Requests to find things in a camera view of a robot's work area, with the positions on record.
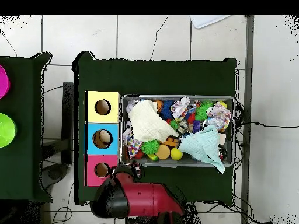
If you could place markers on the cream quilted cloth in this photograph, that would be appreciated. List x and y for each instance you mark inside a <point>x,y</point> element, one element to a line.
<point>147,123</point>

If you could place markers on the small colourful dotted cloth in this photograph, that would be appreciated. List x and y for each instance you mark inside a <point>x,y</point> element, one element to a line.
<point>134,147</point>

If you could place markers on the mint quilted cloth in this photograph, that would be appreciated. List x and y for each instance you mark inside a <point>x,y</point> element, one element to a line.
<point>201,144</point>

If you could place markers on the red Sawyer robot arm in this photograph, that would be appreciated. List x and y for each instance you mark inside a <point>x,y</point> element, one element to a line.
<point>144,196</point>

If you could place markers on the wooden box with three holes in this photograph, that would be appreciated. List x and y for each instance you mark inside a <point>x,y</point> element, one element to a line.
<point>113,116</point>

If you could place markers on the clear mesh bin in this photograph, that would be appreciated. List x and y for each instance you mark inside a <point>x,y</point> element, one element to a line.
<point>163,163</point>

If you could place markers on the blue spiky ball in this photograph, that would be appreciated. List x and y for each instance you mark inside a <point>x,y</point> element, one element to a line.
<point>167,109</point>

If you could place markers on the orange sponge disc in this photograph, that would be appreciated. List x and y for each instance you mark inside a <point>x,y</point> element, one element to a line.
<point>162,152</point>

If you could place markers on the large colourful dotted cloth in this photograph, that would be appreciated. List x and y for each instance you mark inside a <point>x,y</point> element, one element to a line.
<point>179,108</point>

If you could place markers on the yellow ball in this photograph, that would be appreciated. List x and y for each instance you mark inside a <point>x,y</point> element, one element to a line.
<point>176,154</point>

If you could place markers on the dark green table cloth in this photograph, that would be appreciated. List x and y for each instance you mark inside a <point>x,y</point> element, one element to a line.
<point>151,77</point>
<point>25,163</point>

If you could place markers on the pale patterned crumpled cloth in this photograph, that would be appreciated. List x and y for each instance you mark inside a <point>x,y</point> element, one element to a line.
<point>219,115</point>

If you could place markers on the green bowl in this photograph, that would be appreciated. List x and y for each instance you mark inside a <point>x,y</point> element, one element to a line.
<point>7,130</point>

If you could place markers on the pink bowl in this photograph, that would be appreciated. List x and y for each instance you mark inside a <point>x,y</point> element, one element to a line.
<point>3,81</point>

